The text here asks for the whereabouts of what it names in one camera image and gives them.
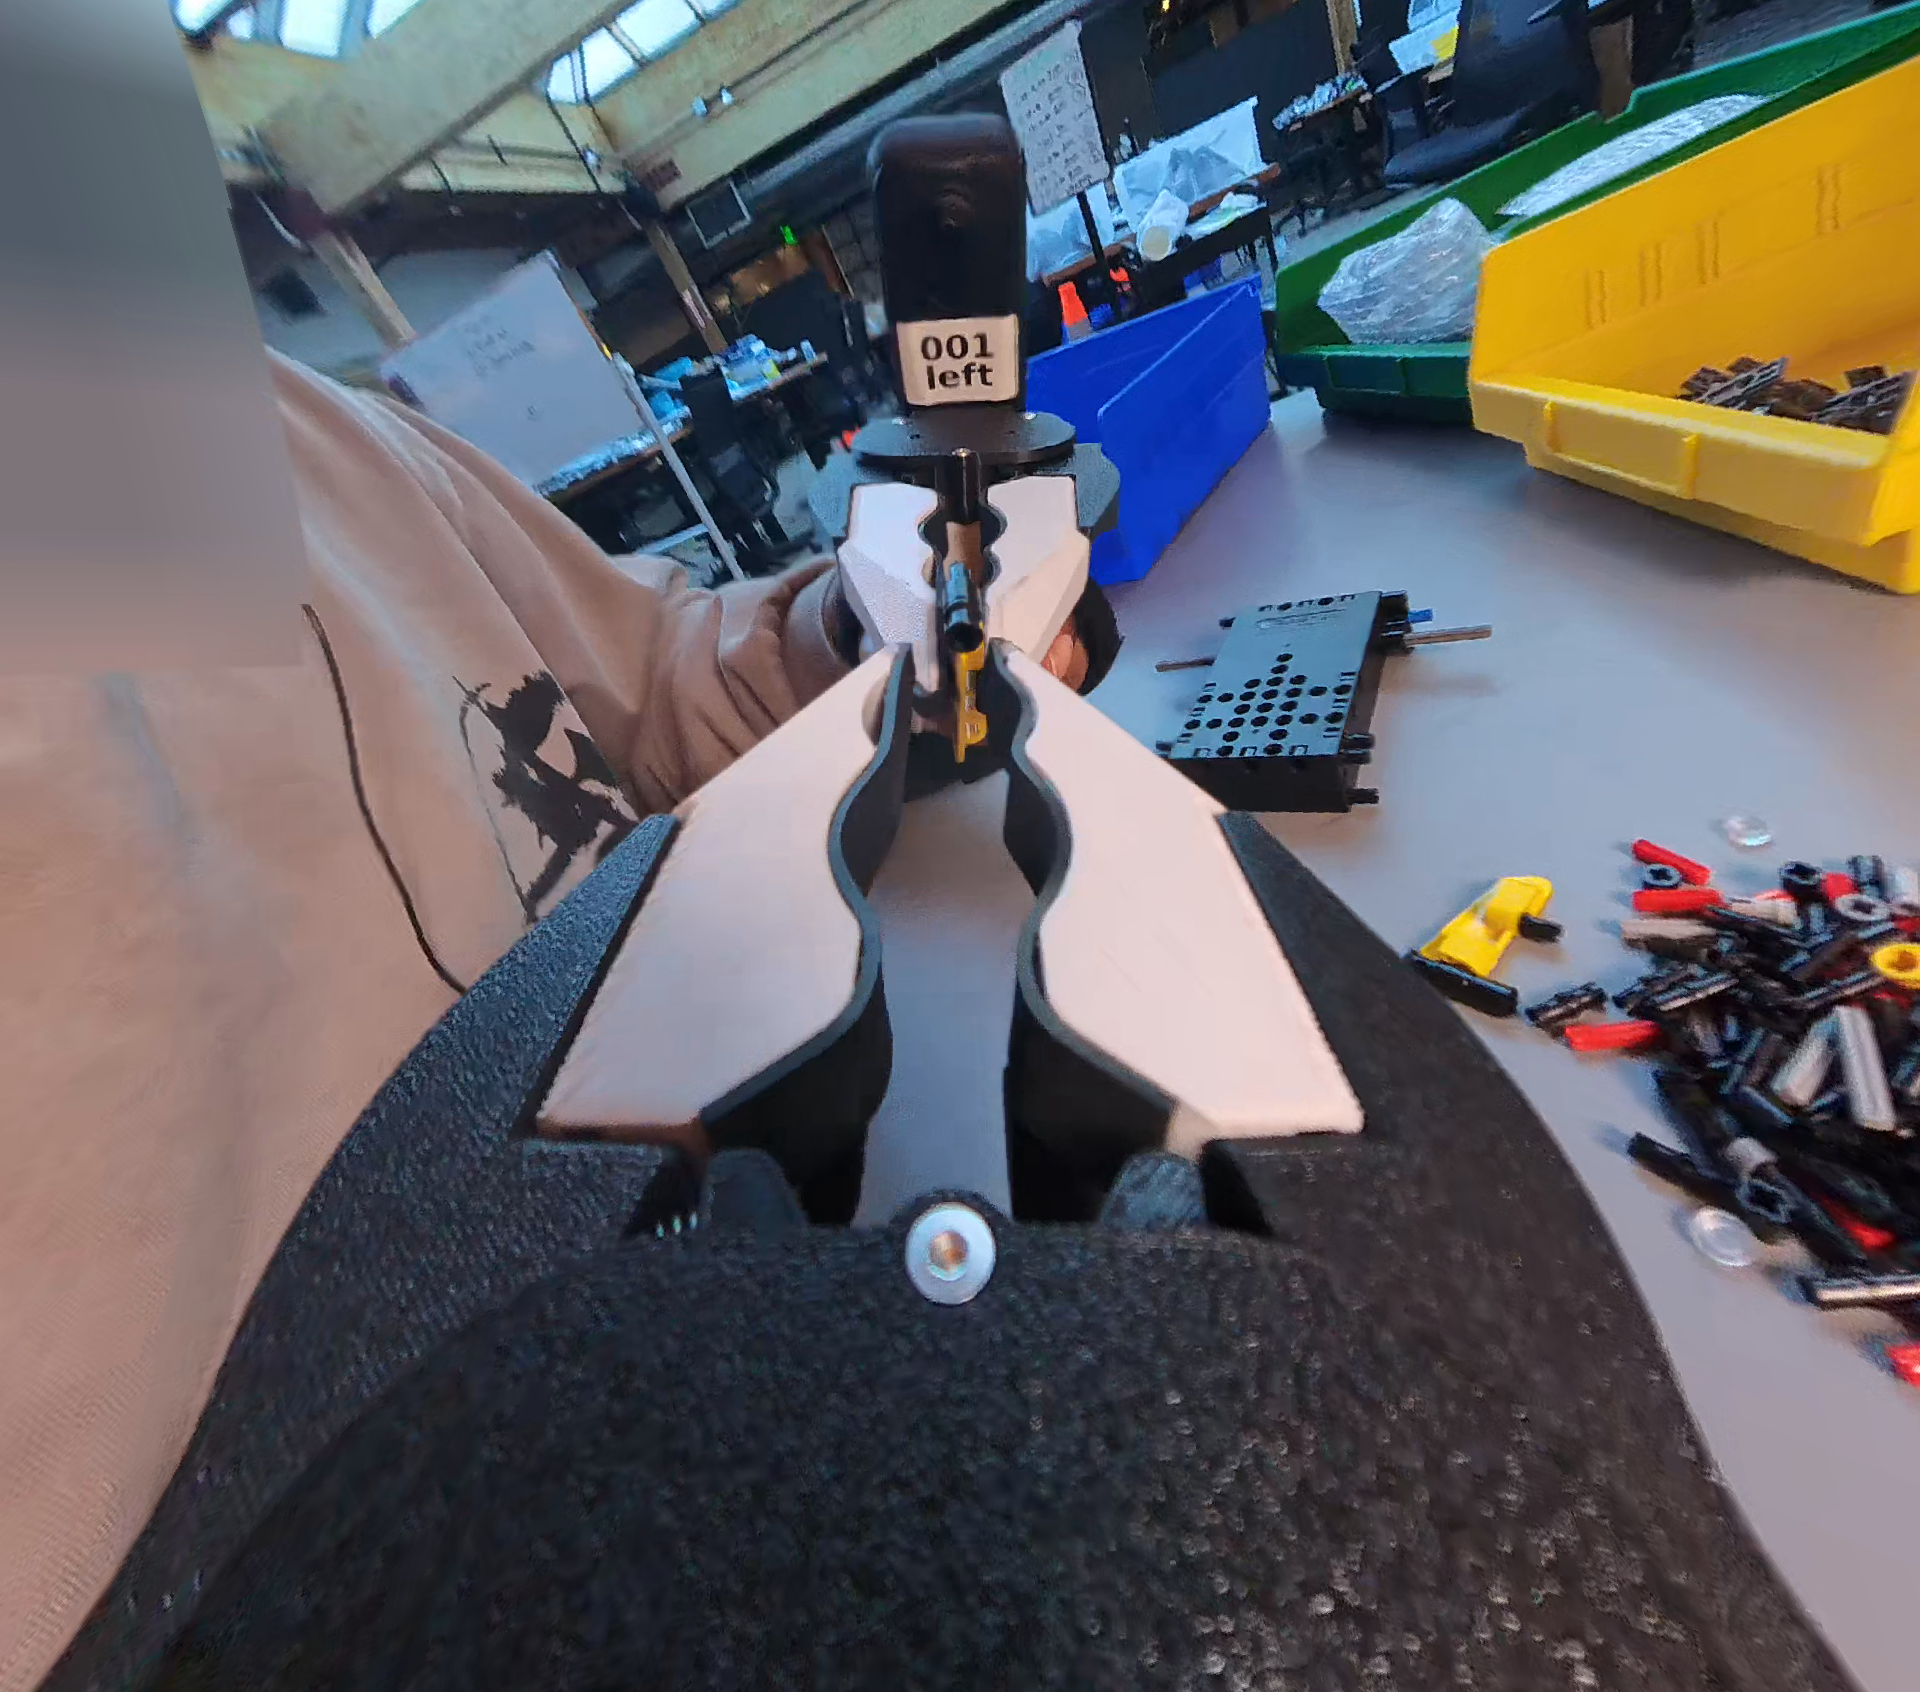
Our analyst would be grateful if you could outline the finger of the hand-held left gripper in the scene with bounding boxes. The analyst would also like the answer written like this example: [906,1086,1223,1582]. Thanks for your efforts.
[833,487,949,692]
[971,476,1091,667]

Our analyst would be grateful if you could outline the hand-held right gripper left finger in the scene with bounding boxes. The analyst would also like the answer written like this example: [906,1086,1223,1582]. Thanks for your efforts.
[534,644,919,1152]

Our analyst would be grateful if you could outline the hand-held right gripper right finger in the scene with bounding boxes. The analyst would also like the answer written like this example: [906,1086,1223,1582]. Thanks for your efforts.
[986,644,1367,1152]

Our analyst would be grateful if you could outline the blue storage bin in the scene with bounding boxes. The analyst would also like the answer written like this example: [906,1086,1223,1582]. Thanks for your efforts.
[1024,274,1273,589]

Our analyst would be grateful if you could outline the yellow piece with black pins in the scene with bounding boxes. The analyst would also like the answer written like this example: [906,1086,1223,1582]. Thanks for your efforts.
[1406,877,1566,1021]

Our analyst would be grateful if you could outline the person's left forearm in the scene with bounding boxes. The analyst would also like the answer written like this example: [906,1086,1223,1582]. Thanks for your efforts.
[583,545,871,811]

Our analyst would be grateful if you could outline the grey desk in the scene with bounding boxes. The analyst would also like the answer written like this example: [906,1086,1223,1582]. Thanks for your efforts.
[659,387,1920,1692]

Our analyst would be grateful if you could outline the paper flip chart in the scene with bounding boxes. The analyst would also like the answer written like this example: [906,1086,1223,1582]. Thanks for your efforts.
[1002,19,1112,216]

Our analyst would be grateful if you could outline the black office chair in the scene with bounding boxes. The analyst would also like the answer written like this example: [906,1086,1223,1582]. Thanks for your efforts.
[1379,0,1600,187]
[682,373,798,570]

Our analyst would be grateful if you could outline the green storage bin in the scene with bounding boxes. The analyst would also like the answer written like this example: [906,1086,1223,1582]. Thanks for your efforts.
[1273,0,1920,422]

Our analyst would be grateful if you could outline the clear plastic bag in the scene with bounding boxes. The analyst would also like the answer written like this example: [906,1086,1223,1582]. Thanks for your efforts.
[1316,199,1502,349]

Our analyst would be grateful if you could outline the person's beige sweatshirt torso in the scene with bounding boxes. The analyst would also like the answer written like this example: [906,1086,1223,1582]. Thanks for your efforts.
[0,349,708,1692]

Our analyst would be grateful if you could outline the pile of small building pins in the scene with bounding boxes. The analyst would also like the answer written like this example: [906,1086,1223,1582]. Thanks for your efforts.
[1560,815,1920,1386]

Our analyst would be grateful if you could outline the yellow storage bin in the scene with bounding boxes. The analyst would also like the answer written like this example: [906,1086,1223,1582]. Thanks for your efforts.
[1466,57,1920,596]

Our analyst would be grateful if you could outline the white plastic packet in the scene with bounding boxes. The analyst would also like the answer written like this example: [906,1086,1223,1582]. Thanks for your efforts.
[1500,95,1780,222]

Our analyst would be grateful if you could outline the heap of small black pieces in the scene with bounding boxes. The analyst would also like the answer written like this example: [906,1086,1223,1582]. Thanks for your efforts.
[1675,356,1920,434]

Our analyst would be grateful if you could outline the thin black cable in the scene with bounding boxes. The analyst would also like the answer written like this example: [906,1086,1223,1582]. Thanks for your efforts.
[300,605,470,997]

